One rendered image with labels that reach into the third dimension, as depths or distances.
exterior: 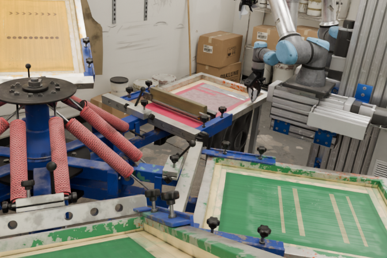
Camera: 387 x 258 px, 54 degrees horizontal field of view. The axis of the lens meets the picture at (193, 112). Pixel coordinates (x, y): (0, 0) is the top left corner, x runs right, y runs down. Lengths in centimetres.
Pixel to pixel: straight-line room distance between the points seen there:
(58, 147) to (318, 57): 129
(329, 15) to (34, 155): 188
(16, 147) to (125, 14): 327
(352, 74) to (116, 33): 290
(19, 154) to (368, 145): 173
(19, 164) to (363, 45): 165
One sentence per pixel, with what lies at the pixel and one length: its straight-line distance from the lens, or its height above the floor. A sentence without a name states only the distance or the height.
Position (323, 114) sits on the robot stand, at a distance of 192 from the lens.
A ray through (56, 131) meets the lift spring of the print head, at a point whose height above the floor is 123.
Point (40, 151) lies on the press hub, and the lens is 157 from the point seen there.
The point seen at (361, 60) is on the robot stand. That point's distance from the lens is 213.
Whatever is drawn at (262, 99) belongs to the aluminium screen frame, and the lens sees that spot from 239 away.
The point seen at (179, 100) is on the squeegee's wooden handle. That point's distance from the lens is 212.
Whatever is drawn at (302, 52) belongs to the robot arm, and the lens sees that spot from 191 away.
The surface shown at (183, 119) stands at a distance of 210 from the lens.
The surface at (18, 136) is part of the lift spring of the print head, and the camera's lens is 137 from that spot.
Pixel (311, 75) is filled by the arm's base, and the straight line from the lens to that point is 200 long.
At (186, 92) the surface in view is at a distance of 248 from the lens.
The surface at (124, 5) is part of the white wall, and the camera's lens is 443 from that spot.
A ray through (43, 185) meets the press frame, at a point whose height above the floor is 102.
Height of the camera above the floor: 182
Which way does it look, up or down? 22 degrees down
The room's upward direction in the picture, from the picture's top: 5 degrees clockwise
